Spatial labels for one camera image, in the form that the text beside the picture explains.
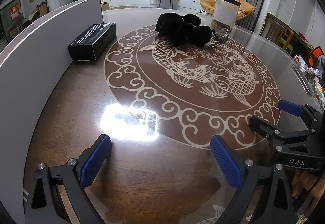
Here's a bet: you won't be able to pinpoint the red square paper decoration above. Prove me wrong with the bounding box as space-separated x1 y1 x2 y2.
10 5 20 20

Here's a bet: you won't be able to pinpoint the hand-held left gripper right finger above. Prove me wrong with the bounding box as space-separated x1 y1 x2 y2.
210 135 299 224

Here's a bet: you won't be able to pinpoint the person's right hand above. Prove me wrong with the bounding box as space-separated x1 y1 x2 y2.
292 171 323 199

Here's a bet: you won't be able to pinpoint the pile of assorted small items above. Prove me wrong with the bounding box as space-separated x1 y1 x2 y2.
293 55 325 108

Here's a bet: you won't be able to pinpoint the glass jar with white label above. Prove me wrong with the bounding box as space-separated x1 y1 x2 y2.
211 0 241 34

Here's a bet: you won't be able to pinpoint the brown patterned glossy desktop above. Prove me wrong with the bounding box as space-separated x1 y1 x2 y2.
23 8 325 224

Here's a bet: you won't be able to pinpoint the yellow lounge chair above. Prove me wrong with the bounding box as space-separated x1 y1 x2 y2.
200 0 257 21

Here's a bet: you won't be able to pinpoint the dark translucent hair claw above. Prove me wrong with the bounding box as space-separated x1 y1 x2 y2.
209 28 230 48

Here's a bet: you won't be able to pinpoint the dark wooden chair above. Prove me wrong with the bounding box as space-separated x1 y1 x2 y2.
259 12 295 51

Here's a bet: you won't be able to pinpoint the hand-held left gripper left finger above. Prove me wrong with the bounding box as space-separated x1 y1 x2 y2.
24 134 112 224

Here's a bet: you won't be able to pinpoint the orange black chair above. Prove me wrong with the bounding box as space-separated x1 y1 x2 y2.
308 46 325 67

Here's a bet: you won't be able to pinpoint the black plush hair accessories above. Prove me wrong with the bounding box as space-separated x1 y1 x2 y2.
155 13 213 46

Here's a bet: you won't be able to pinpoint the grey partition board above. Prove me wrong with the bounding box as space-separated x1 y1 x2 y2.
48 0 100 15
0 19 35 62
0 0 104 214

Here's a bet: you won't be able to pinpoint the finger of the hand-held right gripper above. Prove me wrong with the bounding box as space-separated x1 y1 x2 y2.
248 116 315 149
277 99 323 124

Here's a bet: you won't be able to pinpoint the black rectangular box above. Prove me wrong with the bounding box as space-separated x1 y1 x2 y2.
67 22 117 61

